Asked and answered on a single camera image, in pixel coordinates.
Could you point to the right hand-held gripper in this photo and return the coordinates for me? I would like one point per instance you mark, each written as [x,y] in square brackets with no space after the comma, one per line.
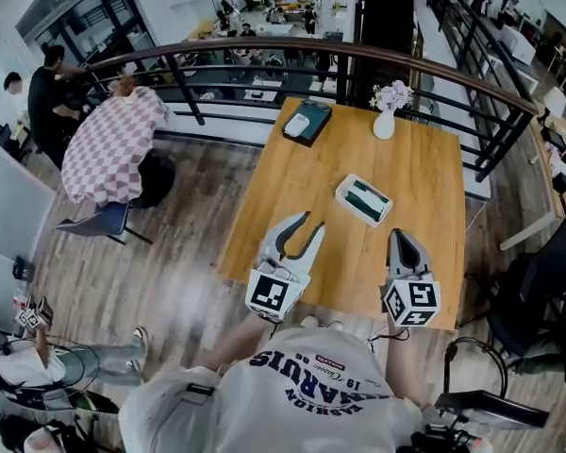
[412,302]

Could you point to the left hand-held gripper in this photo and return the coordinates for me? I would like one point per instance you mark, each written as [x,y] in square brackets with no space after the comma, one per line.
[271,295]

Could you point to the dark green tissue pack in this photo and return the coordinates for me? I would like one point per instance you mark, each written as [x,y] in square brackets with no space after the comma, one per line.
[368,201]

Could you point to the white tissue box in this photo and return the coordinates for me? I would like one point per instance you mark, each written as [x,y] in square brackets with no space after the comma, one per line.
[342,192]

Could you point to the person's left forearm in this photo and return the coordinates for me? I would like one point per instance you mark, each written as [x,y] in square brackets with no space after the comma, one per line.
[236,342]

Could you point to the person's right forearm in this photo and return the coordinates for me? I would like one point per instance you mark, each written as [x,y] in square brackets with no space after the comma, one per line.
[403,361]

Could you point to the person's left white shoe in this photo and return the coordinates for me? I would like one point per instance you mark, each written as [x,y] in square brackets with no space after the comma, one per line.
[309,321]

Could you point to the person's white shoe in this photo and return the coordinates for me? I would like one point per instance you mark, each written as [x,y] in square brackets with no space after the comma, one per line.
[336,326]
[309,321]

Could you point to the wooden table with white legs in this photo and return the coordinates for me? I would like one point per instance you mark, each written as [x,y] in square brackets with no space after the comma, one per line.
[429,182]

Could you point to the person's right white shoe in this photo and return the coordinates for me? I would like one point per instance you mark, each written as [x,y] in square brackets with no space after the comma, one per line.
[336,326]

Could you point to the small white pouch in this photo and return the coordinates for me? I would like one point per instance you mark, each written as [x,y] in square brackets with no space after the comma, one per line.
[296,125]

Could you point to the dark green tray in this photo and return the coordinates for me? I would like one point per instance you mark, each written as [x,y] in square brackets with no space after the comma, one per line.
[318,121]

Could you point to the white vase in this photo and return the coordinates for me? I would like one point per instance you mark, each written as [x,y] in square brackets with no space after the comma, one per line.
[384,128]

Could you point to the black office chair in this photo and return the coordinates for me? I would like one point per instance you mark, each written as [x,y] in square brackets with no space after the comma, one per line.
[537,276]

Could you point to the light wooden desk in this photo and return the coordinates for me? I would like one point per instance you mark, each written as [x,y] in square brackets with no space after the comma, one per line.
[542,172]

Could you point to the pale purple flowers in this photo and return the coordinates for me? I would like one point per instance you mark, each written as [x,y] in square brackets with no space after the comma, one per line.
[394,93]

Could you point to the person's grey printed shirt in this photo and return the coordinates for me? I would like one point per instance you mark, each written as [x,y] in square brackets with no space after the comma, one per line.
[287,413]

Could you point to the black flat device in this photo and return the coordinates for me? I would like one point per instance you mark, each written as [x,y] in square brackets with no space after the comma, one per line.
[490,408]

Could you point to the blue-grey chair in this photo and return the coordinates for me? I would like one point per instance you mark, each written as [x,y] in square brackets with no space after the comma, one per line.
[113,217]

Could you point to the black electronic device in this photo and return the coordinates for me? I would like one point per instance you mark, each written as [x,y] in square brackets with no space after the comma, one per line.
[443,439]

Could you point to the black railing with wooden handrail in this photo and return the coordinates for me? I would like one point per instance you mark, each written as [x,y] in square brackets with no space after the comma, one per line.
[283,40]

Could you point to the pink checkered tablecloth table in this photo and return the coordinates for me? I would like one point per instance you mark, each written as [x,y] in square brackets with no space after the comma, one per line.
[111,149]

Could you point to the white floor lamp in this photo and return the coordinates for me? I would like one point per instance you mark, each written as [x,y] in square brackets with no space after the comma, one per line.
[554,99]

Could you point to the dried orange plant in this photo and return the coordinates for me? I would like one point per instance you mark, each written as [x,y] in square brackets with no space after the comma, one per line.
[123,87]

